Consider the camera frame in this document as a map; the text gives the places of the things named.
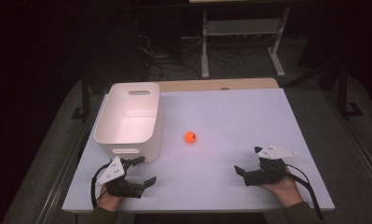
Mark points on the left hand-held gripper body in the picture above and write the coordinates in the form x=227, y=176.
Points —
x=112, y=171

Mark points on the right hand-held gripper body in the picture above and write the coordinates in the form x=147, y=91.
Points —
x=267, y=172

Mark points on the white plastic bin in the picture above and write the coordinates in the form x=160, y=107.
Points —
x=127, y=124

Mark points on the orange ball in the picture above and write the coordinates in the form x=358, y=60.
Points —
x=190, y=137

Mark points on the person's right hand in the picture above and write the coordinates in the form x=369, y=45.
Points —
x=283, y=189

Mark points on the person's left hand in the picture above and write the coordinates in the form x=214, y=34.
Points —
x=109, y=200

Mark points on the wooden table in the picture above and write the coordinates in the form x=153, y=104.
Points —
x=217, y=84

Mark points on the black metal stand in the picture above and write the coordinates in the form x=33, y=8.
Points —
x=85, y=96
x=343, y=93

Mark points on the grey metal stand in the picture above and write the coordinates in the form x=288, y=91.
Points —
x=242, y=27

